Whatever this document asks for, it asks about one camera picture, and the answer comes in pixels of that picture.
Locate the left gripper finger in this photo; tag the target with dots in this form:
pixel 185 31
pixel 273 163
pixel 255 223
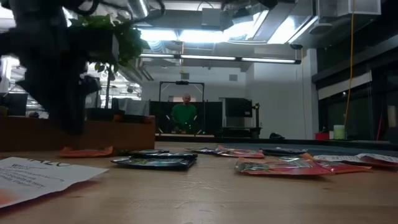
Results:
pixel 46 99
pixel 73 105

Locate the wooden three-compartment tray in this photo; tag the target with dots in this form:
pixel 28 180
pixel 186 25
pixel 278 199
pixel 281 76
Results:
pixel 124 137

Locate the black monitor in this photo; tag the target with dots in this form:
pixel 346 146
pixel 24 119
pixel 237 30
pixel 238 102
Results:
pixel 12 104
pixel 238 107

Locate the grey cloth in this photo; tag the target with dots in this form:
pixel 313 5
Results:
pixel 135 107

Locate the green leafy plant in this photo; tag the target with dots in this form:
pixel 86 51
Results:
pixel 130 43

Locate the person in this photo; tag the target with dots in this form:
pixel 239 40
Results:
pixel 184 116

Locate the long ceiling lamp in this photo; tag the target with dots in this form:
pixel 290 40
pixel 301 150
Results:
pixel 205 57

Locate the black partition panel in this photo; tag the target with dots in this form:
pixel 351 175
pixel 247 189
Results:
pixel 214 118

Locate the grey ventilation box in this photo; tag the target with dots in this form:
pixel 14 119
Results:
pixel 211 17

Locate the black side table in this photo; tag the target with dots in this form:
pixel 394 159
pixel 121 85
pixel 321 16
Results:
pixel 239 132

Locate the red container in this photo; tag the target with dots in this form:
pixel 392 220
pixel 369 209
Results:
pixel 321 136

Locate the pale green cup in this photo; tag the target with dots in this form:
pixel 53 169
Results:
pixel 339 132

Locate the black robot station frame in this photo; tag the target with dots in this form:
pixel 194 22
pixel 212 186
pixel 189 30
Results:
pixel 182 82

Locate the black aluminium table frame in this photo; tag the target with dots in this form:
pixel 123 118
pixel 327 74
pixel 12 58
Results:
pixel 202 139

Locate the black camera stand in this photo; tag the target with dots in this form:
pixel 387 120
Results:
pixel 257 116

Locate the white ceiling air duct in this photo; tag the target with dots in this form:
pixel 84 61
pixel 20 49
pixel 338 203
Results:
pixel 357 7

